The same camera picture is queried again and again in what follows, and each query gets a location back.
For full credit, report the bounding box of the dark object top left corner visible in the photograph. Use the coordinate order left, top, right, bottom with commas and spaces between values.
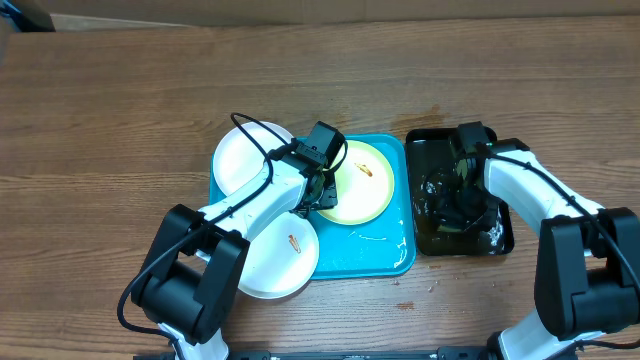
1, 0, 56, 32

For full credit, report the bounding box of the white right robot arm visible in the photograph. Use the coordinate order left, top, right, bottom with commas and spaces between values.
429, 122, 639, 359

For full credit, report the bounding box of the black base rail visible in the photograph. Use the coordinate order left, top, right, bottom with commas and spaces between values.
133, 344, 581, 360

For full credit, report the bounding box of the yellow plate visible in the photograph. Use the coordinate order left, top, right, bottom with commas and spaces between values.
319, 140, 395, 225

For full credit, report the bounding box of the black water tray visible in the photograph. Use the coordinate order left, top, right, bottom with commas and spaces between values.
405, 128, 515, 256

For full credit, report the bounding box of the teal plastic tray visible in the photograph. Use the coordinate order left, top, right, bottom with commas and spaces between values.
207, 133, 418, 281

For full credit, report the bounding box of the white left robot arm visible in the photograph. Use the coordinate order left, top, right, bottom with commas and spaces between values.
121, 122, 348, 359

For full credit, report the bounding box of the white plate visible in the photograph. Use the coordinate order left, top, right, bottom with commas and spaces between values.
238, 213, 319, 300
212, 122, 293, 195

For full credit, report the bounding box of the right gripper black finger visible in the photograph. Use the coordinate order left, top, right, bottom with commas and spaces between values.
431, 192, 463, 230
463, 197, 499, 232

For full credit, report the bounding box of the brown cardboard backboard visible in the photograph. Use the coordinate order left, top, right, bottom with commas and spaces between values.
37, 0, 639, 26

